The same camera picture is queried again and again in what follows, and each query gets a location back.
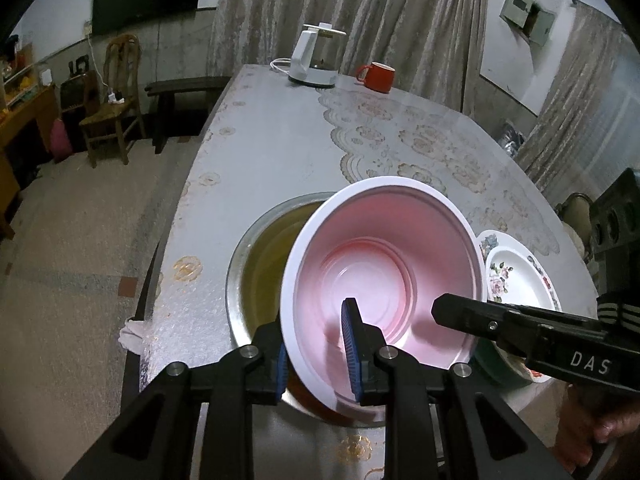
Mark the red mug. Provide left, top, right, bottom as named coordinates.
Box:
left=355, top=62, right=396, bottom=93

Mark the wooden chair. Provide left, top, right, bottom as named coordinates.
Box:
left=80, top=34, right=148, bottom=169

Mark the yellow plastic bowl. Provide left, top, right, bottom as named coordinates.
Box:
left=235, top=194, right=328, bottom=340

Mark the large white patterned plate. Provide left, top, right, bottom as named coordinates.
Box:
left=474, top=228, right=564, bottom=385

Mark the cushioned chair by curtain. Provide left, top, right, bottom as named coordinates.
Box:
left=554, top=193, right=592, bottom=261

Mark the small white floral plate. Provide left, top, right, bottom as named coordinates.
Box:
left=486, top=246, right=555, bottom=310

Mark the wooden shelf cabinet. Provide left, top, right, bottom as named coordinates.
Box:
left=0, top=41, right=64, bottom=201

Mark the red disposable bowl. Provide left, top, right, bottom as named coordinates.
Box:
left=279, top=176, right=487, bottom=426

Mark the dark wooden bench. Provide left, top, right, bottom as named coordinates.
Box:
left=144, top=76, right=230, bottom=155

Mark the grey wall electrical box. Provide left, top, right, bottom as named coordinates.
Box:
left=500, top=0, right=556, bottom=47

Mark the white electric kettle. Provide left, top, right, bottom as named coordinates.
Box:
left=269, top=22, right=347, bottom=88

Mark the person's right hand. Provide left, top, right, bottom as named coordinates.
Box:
left=550, top=386, right=639, bottom=474

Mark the white cloth rag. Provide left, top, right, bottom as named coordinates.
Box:
left=118, top=318, right=146, bottom=356

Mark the stainless steel basin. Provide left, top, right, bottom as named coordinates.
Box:
left=226, top=192, right=385, bottom=427

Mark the beige curtain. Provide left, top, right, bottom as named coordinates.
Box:
left=206, top=0, right=488, bottom=116

